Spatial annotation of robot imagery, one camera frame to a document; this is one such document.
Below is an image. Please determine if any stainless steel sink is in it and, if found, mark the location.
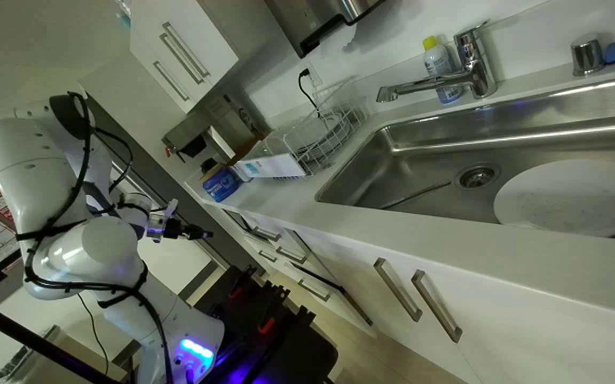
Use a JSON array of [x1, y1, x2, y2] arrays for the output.
[[313, 71, 615, 241]]

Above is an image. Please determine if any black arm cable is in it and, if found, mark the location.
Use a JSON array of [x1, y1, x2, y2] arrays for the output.
[[14, 91, 175, 384]]

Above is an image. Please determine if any red black clamp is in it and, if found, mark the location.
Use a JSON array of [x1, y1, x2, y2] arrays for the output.
[[224, 281, 250, 306], [254, 317, 282, 340]]

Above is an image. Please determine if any steel cup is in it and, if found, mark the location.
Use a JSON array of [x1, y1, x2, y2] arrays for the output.
[[570, 35, 606, 80]]

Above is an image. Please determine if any white upper cabinet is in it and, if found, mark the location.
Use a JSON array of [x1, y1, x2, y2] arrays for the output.
[[125, 0, 242, 116]]

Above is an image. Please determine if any white wall outlet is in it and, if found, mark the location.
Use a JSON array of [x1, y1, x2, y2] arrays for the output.
[[295, 65, 324, 91]]

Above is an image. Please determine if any white round plate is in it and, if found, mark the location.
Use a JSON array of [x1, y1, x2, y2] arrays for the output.
[[491, 157, 615, 240]]

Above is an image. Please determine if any black power cable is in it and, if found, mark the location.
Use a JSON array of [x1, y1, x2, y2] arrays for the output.
[[295, 66, 324, 119]]

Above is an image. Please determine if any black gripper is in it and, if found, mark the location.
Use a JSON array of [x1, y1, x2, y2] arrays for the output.
[[143, 198, 215, 241]]

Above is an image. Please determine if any grey metal appliance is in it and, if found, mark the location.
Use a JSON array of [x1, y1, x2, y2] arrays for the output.
[[162, 91, 271, 162]]

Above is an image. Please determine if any white drawer with wood interior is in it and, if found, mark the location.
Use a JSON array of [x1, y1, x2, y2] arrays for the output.
[[219, 208, 283, 247]]

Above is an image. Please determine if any white lower drawer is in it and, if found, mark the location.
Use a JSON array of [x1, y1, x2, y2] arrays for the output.
[[282, 262, 357, 322]]

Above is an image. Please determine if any chrome faucet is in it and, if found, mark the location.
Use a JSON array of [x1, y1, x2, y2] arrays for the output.
[[374, 21, 501, 105]]

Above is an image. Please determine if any steel paper towel dispenser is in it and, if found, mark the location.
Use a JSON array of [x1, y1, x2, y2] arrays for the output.
[[263, 0, 388, 59]]

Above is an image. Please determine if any small teal bottle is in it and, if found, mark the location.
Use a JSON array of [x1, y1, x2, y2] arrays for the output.
[[113, 0, 134, 32]]

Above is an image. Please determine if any blue and white box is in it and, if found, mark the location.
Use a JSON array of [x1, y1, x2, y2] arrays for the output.
[[200, 166, 246, 206]]

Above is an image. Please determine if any black tripod bar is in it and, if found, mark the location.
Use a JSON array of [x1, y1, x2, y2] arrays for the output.
[[0, 259, 122, 384]]

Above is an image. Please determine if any white wire dish rack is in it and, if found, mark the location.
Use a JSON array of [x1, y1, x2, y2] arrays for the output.
[[230, 73, 369, 183]]

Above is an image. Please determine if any dish soap bottle yellow cap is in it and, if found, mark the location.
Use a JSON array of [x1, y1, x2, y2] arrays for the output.
[[420, 35, 465, 107]]

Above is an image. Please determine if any steel cabinet door handle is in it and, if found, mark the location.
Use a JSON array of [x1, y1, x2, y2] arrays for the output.
[[409, 267, 465, 345], [372, 256, 424, 324]]

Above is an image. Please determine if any black robot table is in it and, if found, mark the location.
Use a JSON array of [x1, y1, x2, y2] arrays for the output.
[[192, 265, 342, 384]]

